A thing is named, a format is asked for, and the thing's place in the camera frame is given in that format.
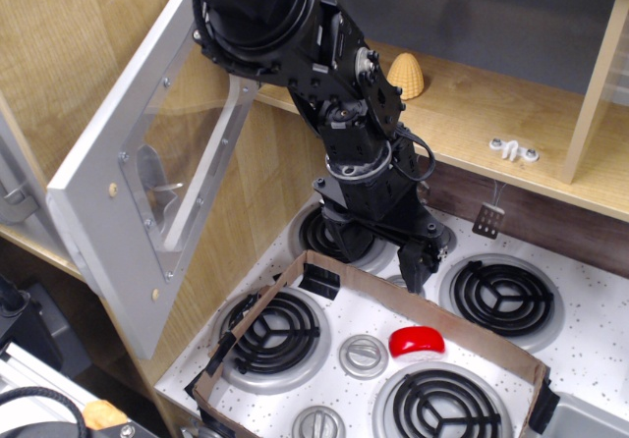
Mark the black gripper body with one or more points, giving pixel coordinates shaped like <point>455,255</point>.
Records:
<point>389,207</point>

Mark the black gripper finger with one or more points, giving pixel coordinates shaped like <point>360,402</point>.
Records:
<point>418,261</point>
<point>352,238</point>

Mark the grey toy microwave door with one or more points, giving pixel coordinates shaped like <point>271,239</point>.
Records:
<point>191,112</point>

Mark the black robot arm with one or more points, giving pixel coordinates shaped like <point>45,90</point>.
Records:
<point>315,50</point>

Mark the small grey centre knob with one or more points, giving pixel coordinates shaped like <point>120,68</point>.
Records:
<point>397,280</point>

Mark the grey back stove knob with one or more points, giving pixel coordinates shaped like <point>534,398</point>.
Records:
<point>445,242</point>

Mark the grey stove knob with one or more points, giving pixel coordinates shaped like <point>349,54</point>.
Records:
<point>363,357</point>
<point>318,422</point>
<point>445,242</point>

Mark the back left stove burner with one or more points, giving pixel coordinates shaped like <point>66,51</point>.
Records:
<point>308,231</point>

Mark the stove burner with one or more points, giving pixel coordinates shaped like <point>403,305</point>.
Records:
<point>285,347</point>
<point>507,296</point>
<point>308,231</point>
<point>435,399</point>

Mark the hanging toy spatula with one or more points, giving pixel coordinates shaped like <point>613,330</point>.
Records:
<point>491,215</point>

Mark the red toy cheese wheel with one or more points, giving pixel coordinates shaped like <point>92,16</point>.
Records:
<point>415,343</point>

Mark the back right stove burner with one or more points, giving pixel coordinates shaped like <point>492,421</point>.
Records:
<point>507,296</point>

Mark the grey middle stove knob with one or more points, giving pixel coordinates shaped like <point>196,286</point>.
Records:
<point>363,357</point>

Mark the front left stove burner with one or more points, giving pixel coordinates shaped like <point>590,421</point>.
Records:
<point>285,347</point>

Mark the yellow toy corn cob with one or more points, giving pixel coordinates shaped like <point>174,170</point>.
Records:
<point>406,73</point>

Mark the white door latch clip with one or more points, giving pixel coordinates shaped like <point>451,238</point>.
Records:
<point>512,150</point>

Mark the front right stove burner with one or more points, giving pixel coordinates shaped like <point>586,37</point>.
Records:
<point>435,399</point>

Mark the grey front stove knob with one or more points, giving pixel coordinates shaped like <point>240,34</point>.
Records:
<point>318,422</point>

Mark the grey toy sink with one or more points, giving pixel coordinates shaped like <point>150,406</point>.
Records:
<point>575,418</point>

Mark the brown cardboard fence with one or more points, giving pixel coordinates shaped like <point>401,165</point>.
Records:
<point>355,303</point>

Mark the orange object at bottom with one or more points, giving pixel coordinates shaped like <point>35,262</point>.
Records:
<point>100,414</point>

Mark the black box at left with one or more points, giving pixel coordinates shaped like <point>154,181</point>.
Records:
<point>32,320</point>

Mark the grey wall phone holder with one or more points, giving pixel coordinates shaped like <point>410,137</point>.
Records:
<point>159,191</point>

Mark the grey fridge door handle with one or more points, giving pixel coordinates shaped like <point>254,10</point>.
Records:
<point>21,193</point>

